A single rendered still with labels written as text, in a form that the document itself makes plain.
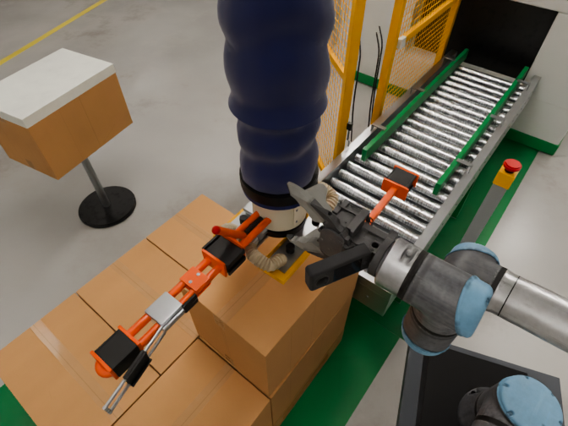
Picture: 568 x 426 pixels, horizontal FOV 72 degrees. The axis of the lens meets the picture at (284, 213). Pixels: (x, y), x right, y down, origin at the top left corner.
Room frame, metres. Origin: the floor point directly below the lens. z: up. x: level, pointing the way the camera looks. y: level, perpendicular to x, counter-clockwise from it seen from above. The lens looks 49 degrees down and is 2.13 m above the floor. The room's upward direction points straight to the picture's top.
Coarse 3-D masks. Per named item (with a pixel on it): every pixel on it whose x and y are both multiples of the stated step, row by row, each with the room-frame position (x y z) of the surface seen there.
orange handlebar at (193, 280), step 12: (384, 204) 0.81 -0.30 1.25; (252, 216) 0.76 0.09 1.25; (372, 216) 0.76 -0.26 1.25; (240, 228) 0.71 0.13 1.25; (264, 228) 0.72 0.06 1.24; (252, 240) 0.68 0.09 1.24; (204, 264) 0.59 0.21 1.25; (192, 276) 0.55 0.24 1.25; (204, 276) 0.55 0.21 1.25; (180, 288) 0.52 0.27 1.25; (192, 288) 0.51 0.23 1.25; (204, 288) 0.53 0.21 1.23; (180, 300) 0.48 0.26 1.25; (144, 324) 0.42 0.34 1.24; (156, 324) 0.42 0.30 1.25; (144, 336) 0.39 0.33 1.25; (96, 360) 0.33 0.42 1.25; (96, 372) 0.31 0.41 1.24; (108, 372) 0.31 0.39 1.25
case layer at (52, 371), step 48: (144, 240) 1.21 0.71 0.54; (192, 240) 1.21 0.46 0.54; (96, 288) 0.93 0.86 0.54; (144, 288) 0.93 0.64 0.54; (48, 336) 0.70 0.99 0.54; (96, 336) 0.70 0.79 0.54; (192, 336) 0.70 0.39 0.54; (336, 336) 0.86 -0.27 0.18; (48, 384) 0.51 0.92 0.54; (96, 384) 0.51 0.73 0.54; (144, 384) 0.51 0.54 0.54; (192, 384) 0.51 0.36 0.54; (240, 384) 0.51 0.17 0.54; (288, 384) 0.54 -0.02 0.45
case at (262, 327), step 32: (224, 288) 0.70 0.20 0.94; (256, 288) 0.70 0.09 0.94; (288, 288) 0.70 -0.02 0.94; (320, 288) 0.70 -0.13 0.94; (352, 288) 0.90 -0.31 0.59; (224, 320) 0.58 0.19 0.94; (256, 320) 0.58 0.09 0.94; (288, 320) 0.58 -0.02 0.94; (320, 320) 0.70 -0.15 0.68; (224, 352) 0.60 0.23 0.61; (256, 352) 0.48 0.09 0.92; (288, 352) 0.55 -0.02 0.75; (256, 384) 0.50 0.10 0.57
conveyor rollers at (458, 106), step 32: (448, 96) 2.52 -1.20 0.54; (480, 96) 2.55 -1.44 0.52; (512, 96) 2.51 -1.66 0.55; (448, 128) 2.14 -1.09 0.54; (384, 160) 1.83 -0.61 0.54; (416, 160) 1.81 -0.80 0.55; (448, 160) 1.85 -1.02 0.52; (352, 192) 1.55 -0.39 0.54; (384, 192) 1.54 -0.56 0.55; (448, 192) 1.57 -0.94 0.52; (384, 224) 1.32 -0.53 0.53; (416, 224) 1.31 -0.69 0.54
